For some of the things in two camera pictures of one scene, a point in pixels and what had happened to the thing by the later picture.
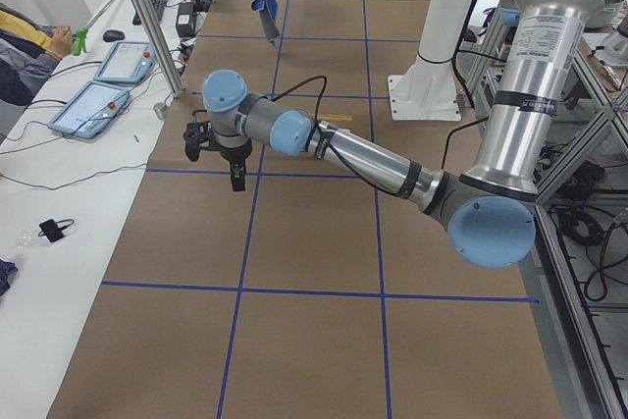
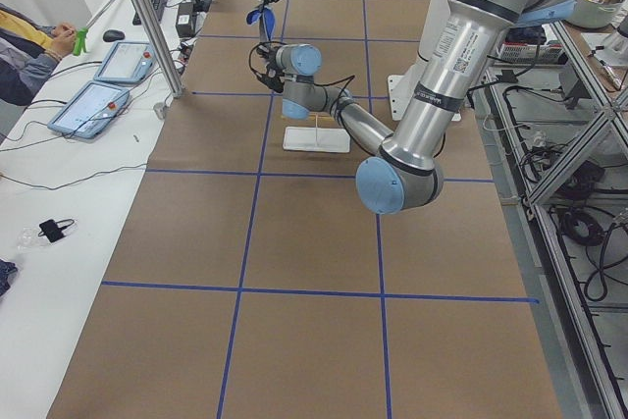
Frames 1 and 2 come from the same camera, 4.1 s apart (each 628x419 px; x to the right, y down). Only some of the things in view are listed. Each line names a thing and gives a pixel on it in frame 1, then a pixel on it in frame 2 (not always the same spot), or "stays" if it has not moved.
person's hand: [62, 39] stays
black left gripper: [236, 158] to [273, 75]
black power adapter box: [185, 22] stays
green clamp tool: [79, 43] stays
